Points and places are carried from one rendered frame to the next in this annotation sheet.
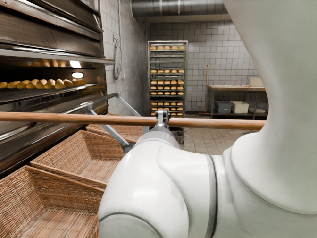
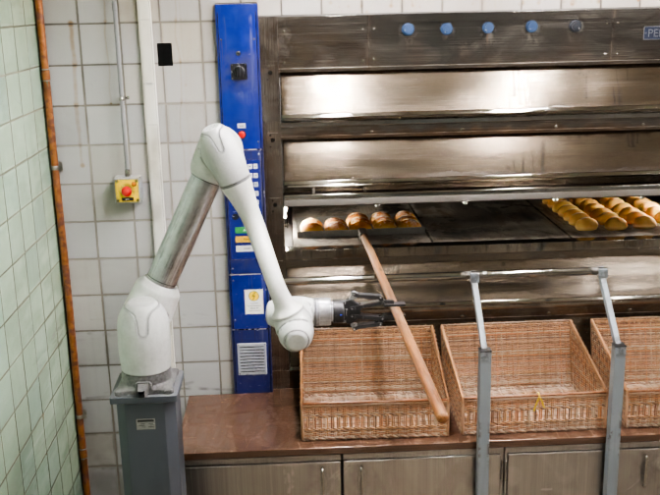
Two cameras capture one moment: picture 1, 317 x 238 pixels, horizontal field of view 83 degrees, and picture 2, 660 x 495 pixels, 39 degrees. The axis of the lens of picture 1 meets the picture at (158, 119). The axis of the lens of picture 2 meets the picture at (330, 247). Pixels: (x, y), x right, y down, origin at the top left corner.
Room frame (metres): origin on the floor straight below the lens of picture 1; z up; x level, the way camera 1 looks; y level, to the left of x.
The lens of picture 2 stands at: (-0.09, -2.81, 2.16)
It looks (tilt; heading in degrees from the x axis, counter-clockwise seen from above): 15 degrees down; 81
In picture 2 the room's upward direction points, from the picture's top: 1 degrees counter-clockwise
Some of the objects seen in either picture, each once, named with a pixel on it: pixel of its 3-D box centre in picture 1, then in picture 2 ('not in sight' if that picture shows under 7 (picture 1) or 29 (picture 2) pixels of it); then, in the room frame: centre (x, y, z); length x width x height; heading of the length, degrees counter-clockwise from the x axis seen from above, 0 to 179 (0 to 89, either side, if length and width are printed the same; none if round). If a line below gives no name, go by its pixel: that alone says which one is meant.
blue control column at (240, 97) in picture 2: not in sight; (255, 223); (0.22, 1.75, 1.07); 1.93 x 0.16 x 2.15; 84
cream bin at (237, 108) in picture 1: (238, 106); not in sight; (4.82, -2.18, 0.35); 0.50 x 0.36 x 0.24; 175
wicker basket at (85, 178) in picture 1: (94, 161); (519, 373); (1.14, 0.45, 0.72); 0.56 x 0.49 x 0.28; 174
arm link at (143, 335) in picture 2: not in sight; (143, 332); (-0.26, -0.02, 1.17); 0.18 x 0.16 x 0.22; 91
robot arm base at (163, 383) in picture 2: not in sight; (145, 377); (-0.27, -0.05, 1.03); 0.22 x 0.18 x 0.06; 84
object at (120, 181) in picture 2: not in sight; (129, 189); (-0.33, 0.84, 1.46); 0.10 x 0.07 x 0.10; 174
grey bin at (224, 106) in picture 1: (222, 106); not in sight; (4.86, -1.76, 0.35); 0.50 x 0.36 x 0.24; 174
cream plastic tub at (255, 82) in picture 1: (257, 82); not in sight; (4.85, -2.62, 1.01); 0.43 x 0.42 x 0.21; 84
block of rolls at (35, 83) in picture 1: (46, 83); (609, 208); (1.79, 1.09, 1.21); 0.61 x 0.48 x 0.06; 84
